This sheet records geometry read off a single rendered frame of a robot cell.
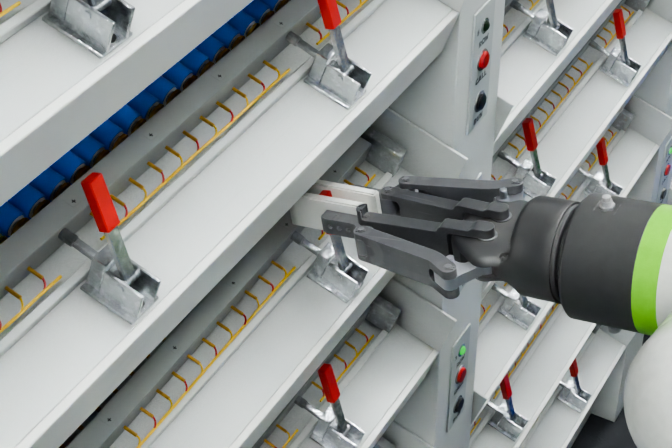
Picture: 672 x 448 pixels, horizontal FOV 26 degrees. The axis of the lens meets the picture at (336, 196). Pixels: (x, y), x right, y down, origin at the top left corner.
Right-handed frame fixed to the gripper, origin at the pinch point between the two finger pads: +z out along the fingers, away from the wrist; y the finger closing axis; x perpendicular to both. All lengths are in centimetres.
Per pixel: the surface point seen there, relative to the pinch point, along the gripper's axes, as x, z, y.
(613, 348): -83, 13, 84
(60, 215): 15.9, 1.7, -26.1
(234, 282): -2.7, 4.9, -8.1
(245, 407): -8.0, 0.2, -15.4
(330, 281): -6.8, 1.0, -1.0
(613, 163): -44, 9, 77
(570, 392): -80, 14, 69
